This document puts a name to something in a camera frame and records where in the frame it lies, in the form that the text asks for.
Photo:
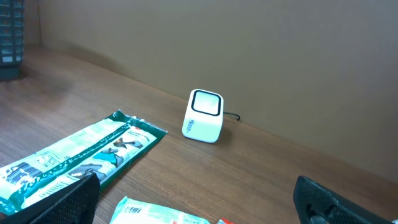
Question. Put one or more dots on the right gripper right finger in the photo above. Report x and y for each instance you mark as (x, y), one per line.
(316, 204)

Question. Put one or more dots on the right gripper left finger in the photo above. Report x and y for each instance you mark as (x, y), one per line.
(75, 204)

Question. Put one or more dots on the teal packet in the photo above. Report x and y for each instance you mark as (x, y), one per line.
(129, 211)

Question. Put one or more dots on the green 3M product package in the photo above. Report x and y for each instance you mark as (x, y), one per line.
(105, 149)

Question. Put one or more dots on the red stick sachet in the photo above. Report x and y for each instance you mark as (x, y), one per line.
(224, 221)

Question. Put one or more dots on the white barcode scanner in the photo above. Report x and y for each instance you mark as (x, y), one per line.
(204, 116)

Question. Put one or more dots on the grey plastic shopping basket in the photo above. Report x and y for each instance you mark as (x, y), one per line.
(12, 38)

